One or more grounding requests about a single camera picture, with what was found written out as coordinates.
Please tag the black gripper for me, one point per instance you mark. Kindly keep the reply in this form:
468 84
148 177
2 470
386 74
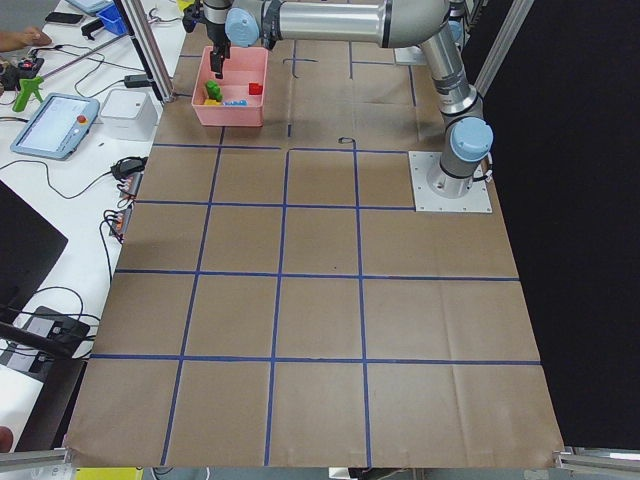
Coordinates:
218 34

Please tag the green toy block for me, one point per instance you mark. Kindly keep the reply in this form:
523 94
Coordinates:
213 91

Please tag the red toy block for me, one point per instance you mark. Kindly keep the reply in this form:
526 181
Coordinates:
255 88

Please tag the blue toy block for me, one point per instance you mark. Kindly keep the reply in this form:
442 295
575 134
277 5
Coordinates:
242 102

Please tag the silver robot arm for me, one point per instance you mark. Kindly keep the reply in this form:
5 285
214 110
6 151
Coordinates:
387 24

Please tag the pink plastic box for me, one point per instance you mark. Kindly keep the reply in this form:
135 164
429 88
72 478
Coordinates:
245 65

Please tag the white square box device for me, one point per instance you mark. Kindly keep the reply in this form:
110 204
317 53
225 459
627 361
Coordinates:
129 115

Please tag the person hand at table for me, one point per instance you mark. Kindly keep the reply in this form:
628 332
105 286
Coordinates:
29 37

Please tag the black power adapter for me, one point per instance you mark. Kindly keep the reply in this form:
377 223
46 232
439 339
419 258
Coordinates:
136 81

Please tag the blue plastic bin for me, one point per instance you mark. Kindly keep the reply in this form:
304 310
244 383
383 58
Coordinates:
112 20

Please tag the teach pendant tablet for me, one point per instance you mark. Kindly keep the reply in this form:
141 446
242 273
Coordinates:
57 128

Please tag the brown paper table cover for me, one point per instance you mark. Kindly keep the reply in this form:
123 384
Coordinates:
279 302

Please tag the black laptop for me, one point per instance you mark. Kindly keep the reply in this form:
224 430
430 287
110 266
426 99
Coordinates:
30 247

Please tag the black usb hub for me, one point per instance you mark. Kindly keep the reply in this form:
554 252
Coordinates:
60 328

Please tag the aluminium frame post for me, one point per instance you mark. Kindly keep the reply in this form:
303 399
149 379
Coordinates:
143 40

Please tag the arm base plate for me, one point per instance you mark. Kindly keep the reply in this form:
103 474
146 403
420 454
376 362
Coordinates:
435 191

